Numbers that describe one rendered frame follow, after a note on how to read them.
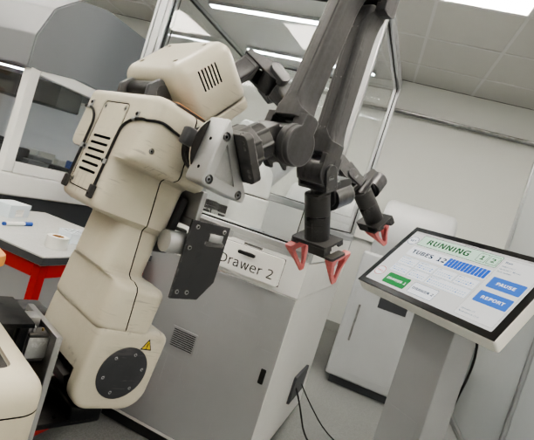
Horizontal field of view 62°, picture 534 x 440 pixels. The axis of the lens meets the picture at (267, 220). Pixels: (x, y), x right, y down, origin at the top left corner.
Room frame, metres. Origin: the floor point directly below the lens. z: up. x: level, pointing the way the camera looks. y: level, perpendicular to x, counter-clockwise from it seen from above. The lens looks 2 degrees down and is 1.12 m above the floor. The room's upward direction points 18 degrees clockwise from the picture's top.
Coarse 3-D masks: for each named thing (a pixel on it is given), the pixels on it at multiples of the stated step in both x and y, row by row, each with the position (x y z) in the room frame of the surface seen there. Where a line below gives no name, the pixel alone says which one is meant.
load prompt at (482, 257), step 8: (424, 240) 1.54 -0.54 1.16; (432, 240) 1.53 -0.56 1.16; (440, 240) 1.51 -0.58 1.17; (432, 248) 1.49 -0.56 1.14; (440, 248) 1.47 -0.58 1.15; (448, 248) 1.45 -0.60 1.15; (456, 248) 1.44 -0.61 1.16; (464, 248) 1.42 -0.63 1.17; (456, 256) 1.40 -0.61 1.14; (464, 256) 1.39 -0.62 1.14; (472, 256) 1.37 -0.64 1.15; (480, 256) 1.36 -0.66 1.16; (488, 256) 1.34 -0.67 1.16; (496, 256) 1.33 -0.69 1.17; (488, 264) 1.31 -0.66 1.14; (496, 264) 1.30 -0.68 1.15
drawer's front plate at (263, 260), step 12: (228, 240) 1.77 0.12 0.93; (228, 252) 1.77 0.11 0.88; (252, 252) 1.73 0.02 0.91; (264, 252) 1.73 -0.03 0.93; (228, 264) 1.76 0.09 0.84; (240, 264) 1.74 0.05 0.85; (252, 264) 1.73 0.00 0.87; (264, 264) 1.71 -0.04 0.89; (276, 264) 1.70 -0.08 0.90; (252, 276) 1.72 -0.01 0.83; (264, 276) 1.71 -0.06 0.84; (276, 276) 1.69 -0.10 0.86
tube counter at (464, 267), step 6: (438, 258) 1.43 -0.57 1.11; (444, 258) 1.42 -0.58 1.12; (450, 258) 1.41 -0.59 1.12; (438, 264) 1.41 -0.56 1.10; (444, 264) 1.40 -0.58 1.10; (450, 264) 1.39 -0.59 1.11; (456, 264) 1.37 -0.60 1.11; (462, 264) 1.36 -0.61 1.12; (468, 264) 1.35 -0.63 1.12; (456, 270) 1.35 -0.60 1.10; (462, 270) 1.34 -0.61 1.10; (468, 270) 1.33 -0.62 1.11; (474, 270) 1.32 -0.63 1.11; (480, 270) 1.31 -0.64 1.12; (486, 270) 1.30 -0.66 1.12; (474, 276) 1.30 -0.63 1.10; (480, 276) 1.29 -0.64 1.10; (486, 276) 1.28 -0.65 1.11
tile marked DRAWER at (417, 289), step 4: (416, 284) 1.38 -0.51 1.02; (420, 284) 1.37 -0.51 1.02; (408, 288) 1.38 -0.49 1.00; (412, 288) 1.37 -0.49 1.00; (416, 288) 1.36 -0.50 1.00; (420, 288) 1.35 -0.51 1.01; (424, 288) 1.35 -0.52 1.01; (428, 288) 1.34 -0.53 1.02; (432, 288) 1.33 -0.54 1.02; (412, 292) 1.35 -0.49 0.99; (416, 292) 1.35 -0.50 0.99; (420, 292) 1.34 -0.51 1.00; (424, 292) 1.33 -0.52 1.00; (428, 292) 1.32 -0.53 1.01; (432, 292) 1.32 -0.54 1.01; (436, 292) 1.31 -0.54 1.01; (420, 296) 1.33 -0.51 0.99; (424, 296) 1.32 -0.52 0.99; (428, 296) 1.31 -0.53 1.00; (432, 296) 1.30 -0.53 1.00; (428, 300) 1.30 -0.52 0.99
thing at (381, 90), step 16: (384, 48) 1.87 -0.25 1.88; (384, 64) 1.97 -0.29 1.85; (384, 80) 2.09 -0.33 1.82; (368, 96) 1.87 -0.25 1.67; (384, 96) 2.22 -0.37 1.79; (368, 112) 1.97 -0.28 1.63; (384, 112) 2.37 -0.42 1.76; (368, 128) 2.09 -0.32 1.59; (352, 144) 1.85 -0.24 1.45; (368, 144) 2.22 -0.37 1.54; (352, 160) 1.94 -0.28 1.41; (368, 160) 2.36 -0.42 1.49; (352, 208) 2.33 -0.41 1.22; (336, 224) 2.06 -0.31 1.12; (352, 224) 2.50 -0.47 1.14
